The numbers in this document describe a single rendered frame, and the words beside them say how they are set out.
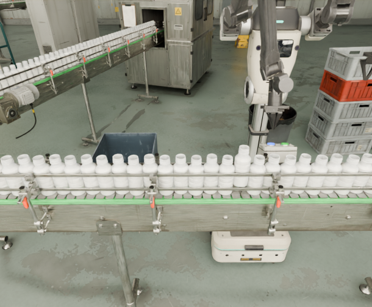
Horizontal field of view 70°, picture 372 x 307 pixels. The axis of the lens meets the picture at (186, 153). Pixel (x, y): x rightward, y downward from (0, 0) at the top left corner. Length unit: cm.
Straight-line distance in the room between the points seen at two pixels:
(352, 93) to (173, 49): 269
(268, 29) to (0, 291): 217
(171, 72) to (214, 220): 381
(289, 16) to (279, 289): 164
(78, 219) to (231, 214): 62
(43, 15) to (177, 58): 325
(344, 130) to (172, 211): 262
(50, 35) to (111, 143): 531
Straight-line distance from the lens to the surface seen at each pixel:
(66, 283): 215
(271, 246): 196
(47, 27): 682
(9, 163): 117
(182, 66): 462
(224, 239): 189
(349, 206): 125
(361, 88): 324
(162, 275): 203
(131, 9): 479
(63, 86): 279
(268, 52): 111
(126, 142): 165
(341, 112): 324
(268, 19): 106
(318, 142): 346
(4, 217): 132
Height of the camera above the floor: 172
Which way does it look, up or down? 33 degrees down
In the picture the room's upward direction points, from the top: straight up
